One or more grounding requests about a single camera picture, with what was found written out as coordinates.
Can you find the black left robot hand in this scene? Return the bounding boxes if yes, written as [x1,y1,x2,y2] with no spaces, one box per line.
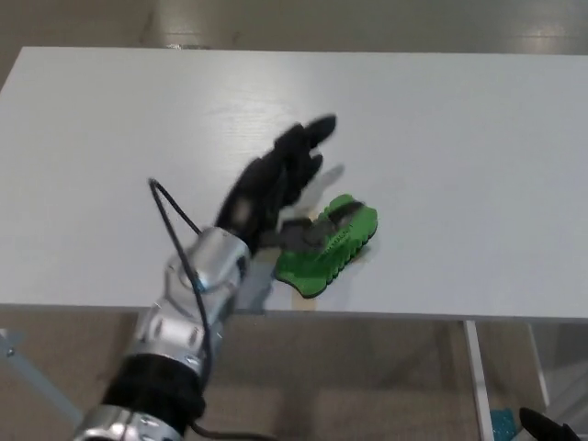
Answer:
[214,114,367,254]

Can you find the teal textured object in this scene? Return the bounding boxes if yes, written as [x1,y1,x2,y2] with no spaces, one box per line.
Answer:
[489,406,516,441]

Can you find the green whiteboard eraser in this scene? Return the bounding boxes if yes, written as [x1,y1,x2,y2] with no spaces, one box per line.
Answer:
[274,193,380,300]

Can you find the grey metal stand beam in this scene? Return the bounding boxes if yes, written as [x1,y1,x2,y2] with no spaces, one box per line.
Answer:
[0,328,85,429]
[516,367,588,441]

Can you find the white table leg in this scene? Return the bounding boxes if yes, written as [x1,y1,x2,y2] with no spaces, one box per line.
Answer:
[526,322,551,408]
[463,320,495,441]

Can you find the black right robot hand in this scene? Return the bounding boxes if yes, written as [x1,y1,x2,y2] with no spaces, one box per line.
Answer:
[518,406,582,441]

